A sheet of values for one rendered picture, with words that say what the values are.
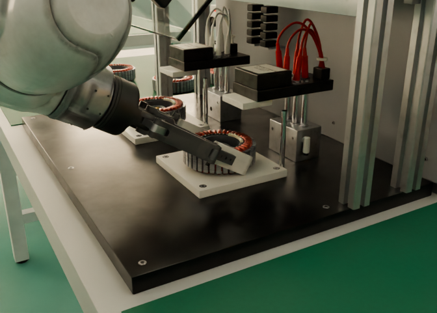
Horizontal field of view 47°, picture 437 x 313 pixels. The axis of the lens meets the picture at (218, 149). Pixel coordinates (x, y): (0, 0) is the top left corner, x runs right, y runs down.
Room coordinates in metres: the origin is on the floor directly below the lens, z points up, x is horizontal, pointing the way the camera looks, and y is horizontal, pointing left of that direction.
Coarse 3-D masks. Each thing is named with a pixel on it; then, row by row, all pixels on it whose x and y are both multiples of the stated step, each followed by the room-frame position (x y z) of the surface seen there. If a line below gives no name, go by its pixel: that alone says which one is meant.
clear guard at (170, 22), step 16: (144, 0) 0.60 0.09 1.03; (176, 0) 0.54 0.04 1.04; (192, 0) 0.51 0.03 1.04; (208, 0) 0.49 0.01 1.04; (144, 16) 0.57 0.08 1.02; (160, 16) 0.54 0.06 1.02; (176, 16) 0.51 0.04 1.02; (192, 16) 0.48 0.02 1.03; (160, 32) 0.51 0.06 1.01; (176, 32) 0.48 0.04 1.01
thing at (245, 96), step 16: (240, 80) 0.75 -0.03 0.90; (256, 80) 0.71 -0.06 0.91; (272, 80) 0.72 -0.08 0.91; (288, 80) 0.74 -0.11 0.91; (304, 80) 0.77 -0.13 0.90; (320, 80) 0.77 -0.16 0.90; (224, 96) 0.75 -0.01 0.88; (240, 96) 0.74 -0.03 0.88; (256, 96) 0.71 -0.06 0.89; (272, 96) 0.72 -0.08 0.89; (288, 96) 0.73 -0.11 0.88; (304, 96) 0.76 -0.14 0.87; (288, 112) 0.80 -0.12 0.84; (304, 112) 0.76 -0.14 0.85
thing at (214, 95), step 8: (208, 88) 1.01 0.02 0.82; (216, 88) 1.01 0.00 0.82; (224, 88) 1.01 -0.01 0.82; (208, 96) 0.99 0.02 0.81; (216, 96) 0.97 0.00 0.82; (208, 104) 0.99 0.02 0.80; (216, 104) 0.97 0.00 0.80; (224, 104) 0.96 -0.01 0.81; (208, 112) 0.99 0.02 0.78; (216, 112) 0.97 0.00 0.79; (224, 112) 0.96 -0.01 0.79; (232, 112) 0.97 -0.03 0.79; (240, 112) 0.98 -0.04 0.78; (224, 120) 0.96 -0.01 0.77
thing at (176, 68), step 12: (180, 48) 0.94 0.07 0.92; (192, 48) 0.93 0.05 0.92; (204, 48) 0.94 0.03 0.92; (168, 60) 0.98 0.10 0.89; (180, 60) 0.93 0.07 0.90; (192, 60) 0.93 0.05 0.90; (204, 60) 0.94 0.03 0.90; (216, 60) 0.95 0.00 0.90; (228, 60) 0.96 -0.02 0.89; (240, 60) 0.98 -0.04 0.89; (168, 72) 0.92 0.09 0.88; (180, 72) 0.92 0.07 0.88; (192, 72) 0.93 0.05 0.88; (216, 72) 1.01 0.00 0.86; (228, 72) 0.97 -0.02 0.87; (216, 84) 1.01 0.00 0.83; (228, 84) 0.97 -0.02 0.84
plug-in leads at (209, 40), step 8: (216, 8) 1.02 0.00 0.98; (224, 8) 1.02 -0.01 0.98; (208, 16) 1.01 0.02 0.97; (216, 16) 0.99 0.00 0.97; (224, 16) 1.01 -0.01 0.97; (208, 32) 1.01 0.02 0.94; (208, 40) 1.01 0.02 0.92; (232, 40) 1.02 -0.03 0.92; (216, 48) 0.97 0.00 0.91; (232, 48) 1.02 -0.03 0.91; (216, 56) 0.97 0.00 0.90
